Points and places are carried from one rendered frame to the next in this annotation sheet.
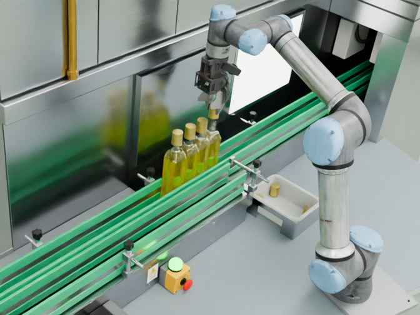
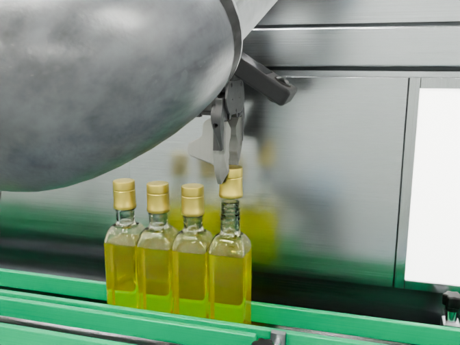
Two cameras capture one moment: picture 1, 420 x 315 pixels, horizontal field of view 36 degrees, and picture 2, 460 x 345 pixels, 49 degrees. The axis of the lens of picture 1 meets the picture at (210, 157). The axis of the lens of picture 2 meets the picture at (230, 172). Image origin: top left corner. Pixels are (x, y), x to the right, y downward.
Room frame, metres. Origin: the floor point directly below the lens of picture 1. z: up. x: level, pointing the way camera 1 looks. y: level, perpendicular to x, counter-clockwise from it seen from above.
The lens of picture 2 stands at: (1.61, -0.67, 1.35)
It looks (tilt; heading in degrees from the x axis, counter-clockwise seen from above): 13 degrees down; 70
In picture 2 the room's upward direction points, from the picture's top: straight up
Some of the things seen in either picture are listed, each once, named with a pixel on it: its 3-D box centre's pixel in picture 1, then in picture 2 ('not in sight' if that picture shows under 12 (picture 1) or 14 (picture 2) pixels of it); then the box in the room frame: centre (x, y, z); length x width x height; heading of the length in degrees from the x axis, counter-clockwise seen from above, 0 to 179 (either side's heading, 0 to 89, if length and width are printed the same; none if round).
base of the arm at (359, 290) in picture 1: (352, 275); not in sight; (1.55, -0.51, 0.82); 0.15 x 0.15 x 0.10
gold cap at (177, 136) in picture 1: (177, 137); (124, 194); (1.72, 0.11, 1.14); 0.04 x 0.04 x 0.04
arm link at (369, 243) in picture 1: (360, 250); not in sight; (1.55, -0.50, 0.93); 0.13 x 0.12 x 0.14; 139
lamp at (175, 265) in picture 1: (175, 264); not in sight; (1.47, 0.06, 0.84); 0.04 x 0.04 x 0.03
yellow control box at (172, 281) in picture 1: (175, 275); not in sight; (1.47, 0.06, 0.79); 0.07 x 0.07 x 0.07; 54
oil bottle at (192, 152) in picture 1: (185, 169); (160, 289); (1.77, 0.07, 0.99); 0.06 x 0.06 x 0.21; 54
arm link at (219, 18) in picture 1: (222, 25); not in sight; (1.84, 0.02, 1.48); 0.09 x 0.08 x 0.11; 49
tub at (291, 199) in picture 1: (283, 205); not in sight; (1.89, -0.29, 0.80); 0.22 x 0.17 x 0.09; 54
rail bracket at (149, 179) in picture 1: (145, 182); not in sight; (1.72, 0.20, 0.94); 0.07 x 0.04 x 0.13; 54
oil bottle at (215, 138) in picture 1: (207, 156); (230, 297); (1.86, 0.01, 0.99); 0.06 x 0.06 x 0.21; 53
